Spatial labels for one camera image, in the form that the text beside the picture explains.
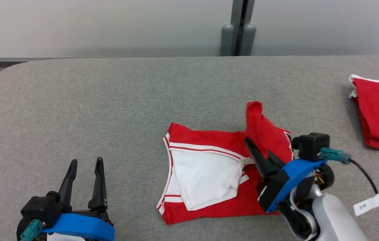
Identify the black left cable teal plug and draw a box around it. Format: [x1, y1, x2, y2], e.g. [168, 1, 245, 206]
[19, 219, 44, 241]

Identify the black right cable teal plug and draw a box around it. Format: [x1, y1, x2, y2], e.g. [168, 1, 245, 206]
[319, 147, 379, 241]

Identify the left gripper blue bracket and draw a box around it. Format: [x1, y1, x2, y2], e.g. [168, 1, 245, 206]
[16, 156, 116, 241]

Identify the grey cylinder post foot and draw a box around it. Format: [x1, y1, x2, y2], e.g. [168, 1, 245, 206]
[221, 24, 235, 57]
[241, 23, 256, 56]

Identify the grey fabric upholstered platform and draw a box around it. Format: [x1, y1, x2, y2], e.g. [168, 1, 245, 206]
[0, 55, 379, 241]

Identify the black cable teal plug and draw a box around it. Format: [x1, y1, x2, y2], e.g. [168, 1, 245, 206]
[319, 147, 379, 241]
[19, 219, 44, 241]

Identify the grey partition post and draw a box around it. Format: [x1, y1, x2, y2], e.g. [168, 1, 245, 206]
[230, 0, 255, 57]

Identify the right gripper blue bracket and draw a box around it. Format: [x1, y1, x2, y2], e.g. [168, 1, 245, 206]
[244, 137, 336, 240]

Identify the red white numbered jersey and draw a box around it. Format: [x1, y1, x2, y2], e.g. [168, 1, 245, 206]
[156, 101, 294, 226]

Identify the white paper right cable label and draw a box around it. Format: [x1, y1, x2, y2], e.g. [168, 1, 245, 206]
[353, 194, 379, 217]

